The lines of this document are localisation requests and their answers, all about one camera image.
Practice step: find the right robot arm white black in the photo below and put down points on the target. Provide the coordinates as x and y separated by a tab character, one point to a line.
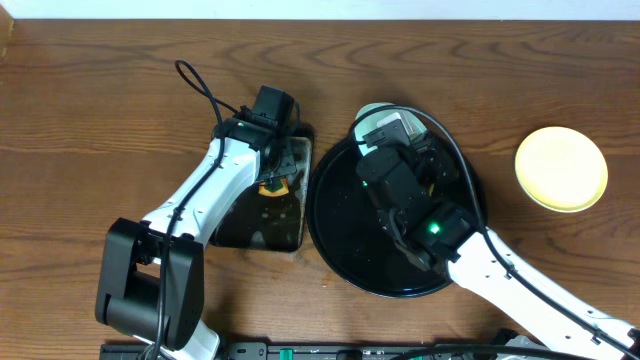
561	321

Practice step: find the orange green scrub sponge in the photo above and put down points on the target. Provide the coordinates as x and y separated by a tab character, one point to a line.
274	187

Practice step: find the yellow plate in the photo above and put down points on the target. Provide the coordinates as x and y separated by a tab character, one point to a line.
561	169

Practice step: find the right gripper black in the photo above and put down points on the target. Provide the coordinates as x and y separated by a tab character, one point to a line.
436	155

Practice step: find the black rectangular soapy water tray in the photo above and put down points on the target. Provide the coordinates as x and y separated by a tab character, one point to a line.
271	223

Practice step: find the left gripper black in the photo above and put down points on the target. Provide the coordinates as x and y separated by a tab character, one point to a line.
285	168

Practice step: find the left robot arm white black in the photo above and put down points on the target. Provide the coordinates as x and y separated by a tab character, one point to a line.
151	283

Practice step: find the light blue plate front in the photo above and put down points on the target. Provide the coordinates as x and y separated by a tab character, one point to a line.
413	126

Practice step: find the round black serving tray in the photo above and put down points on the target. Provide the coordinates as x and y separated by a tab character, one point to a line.
345	229

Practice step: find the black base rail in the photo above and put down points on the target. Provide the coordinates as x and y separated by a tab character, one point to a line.
262	351

